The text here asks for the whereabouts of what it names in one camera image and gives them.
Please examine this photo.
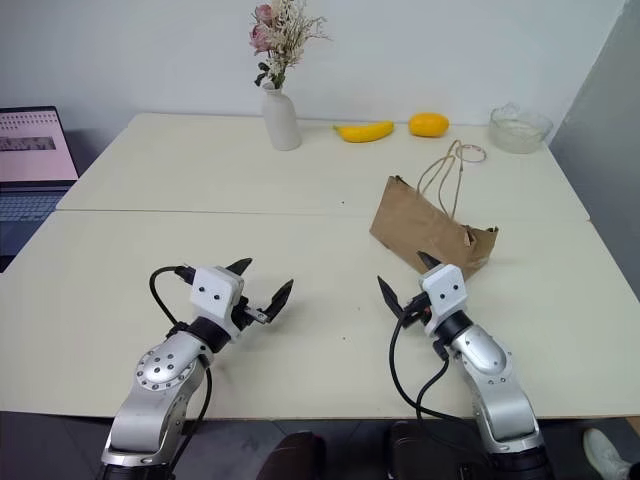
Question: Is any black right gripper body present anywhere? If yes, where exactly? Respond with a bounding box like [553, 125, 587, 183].
[400, 291, 431, 330]

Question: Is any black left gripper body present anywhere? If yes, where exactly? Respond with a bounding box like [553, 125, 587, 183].
[232, 294, 274, 332]

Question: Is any yellow mango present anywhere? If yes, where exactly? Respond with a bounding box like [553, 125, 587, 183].
[407, 112, 451, 138]

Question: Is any yellow banana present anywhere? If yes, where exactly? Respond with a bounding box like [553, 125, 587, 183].
[332, 120, 397, 145]

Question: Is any white ceramic vase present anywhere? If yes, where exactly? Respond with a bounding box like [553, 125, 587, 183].
[261, 85, 303, 152]

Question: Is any dark rounded shape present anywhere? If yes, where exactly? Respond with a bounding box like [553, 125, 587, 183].
[258, 431, 328, 480]

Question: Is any clear glass bowl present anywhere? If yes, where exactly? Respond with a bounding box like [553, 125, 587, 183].
[488, 101, 555, 155]

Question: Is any dried flower bouquet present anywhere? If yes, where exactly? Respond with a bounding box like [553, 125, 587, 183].
[248, 1, 332, 92]

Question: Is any white shoe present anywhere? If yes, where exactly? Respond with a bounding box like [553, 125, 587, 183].
[582, 427, 634, 480]

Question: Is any open laptop computer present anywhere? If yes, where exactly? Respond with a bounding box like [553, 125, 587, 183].
[0, 105, 82, 274]

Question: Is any brown paper bag with handles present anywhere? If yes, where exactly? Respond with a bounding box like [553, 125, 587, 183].
[369, 139, 501, 279]

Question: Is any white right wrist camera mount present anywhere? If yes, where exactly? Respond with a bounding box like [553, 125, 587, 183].
[418, 263, 472, 337]

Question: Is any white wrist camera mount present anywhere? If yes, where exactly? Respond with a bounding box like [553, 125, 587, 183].
[188, 266, 245, 346]
[418, 263, 472, 337]

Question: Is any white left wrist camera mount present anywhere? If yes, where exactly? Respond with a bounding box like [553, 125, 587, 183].
[188, 266, 245, 346]

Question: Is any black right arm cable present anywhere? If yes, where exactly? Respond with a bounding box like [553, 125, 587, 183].
[389, 307, 482, 427]

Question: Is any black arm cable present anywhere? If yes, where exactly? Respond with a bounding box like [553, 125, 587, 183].
[389, 307, 482, 427]
[149, 266, 214, 437]

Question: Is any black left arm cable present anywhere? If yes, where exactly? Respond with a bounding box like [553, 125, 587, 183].
[149, 266, 214, 437]

